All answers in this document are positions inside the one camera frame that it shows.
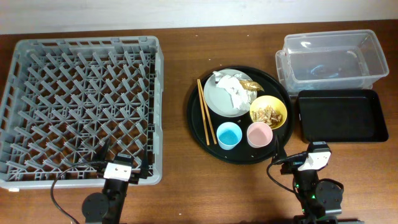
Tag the clear plastic bin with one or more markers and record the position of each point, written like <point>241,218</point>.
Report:
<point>346,59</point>

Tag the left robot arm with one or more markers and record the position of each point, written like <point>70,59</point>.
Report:
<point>106,206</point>

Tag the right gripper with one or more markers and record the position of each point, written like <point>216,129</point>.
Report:
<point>279,151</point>

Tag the black rectangular tray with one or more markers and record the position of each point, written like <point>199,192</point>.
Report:
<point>341,116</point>

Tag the grey dishwasher rack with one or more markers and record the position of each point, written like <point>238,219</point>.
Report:
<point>64,97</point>

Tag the blue cup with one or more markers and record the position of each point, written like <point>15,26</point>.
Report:
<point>228,135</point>

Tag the pink cup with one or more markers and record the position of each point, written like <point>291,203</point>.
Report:
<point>259,134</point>

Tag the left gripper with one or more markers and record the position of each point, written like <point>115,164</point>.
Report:
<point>134,178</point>

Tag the food scraps pile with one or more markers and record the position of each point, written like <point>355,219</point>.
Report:
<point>267,115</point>

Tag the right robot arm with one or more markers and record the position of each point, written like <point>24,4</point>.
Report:
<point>320,199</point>

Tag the wooden chopstick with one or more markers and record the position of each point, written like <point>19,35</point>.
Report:
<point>202,111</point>
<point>208,118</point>

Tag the grey plate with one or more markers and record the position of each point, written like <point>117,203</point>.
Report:
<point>218,99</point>

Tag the yellow bowl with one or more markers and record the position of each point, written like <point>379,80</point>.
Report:
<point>267,100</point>

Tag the gold snack wrapper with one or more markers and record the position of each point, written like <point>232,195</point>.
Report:
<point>251,85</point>

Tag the white napkin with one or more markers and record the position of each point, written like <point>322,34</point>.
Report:
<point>228,80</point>

